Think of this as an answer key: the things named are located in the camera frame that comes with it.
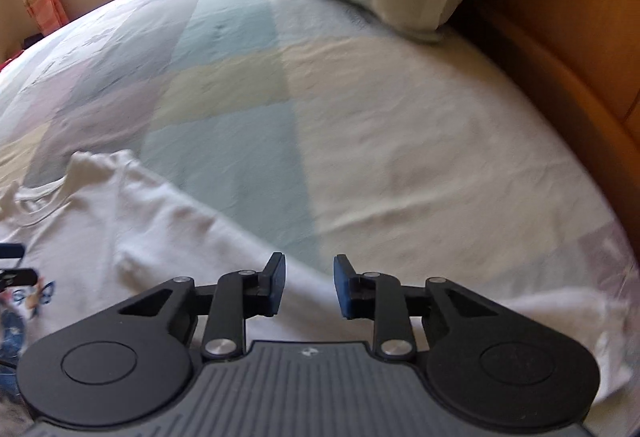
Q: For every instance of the red flat thing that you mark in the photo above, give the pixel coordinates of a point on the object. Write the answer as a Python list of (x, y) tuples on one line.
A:
[(6, 62)]

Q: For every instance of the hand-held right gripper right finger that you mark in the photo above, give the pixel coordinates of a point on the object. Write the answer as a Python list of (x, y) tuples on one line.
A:
[(342, 284)]

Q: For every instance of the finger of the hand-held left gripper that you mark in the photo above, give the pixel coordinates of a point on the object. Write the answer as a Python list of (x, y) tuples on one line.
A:
[(20, 278), (11, 251)]

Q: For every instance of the white printed sweatshirt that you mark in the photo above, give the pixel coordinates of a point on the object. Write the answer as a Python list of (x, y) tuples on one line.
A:
[(150, 242)]

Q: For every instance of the wooden bed headboard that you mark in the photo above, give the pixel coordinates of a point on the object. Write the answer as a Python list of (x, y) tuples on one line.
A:
[(575, 42)]

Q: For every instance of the patchwork floral bed sheet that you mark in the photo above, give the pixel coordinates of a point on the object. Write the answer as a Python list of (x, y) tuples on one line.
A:
[(400, 142)]

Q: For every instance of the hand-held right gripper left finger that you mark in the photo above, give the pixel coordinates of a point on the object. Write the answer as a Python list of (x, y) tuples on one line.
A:
[(277, 282)]

